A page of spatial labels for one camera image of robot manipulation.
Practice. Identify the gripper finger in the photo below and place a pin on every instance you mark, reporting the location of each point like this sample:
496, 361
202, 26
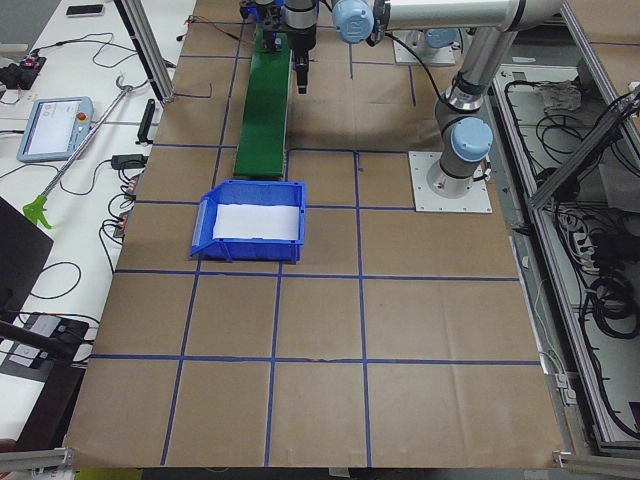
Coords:
302, 75

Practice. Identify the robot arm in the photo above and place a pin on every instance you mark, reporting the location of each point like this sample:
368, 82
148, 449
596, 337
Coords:
477, 32
354, 22

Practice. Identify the green conveyor belt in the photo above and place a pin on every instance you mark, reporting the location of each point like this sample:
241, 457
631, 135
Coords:
261, 147

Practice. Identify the blue bin left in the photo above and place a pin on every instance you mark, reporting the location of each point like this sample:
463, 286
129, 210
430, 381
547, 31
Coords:
269, 193

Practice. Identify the white foam pad left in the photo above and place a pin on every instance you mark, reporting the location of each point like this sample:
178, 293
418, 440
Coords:
250, 221

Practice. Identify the black power adapter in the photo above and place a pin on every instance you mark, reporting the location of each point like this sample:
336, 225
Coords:
121, 162

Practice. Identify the teach pendant tablet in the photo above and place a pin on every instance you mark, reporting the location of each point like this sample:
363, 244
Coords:
55, 128

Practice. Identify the grabber reaching tool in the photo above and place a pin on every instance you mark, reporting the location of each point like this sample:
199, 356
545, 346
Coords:
34, 211

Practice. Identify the aluminium frame post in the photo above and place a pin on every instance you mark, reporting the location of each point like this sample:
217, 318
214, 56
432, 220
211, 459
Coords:
139, 29

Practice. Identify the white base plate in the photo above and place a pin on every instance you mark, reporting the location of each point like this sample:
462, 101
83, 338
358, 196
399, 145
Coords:
436, 192

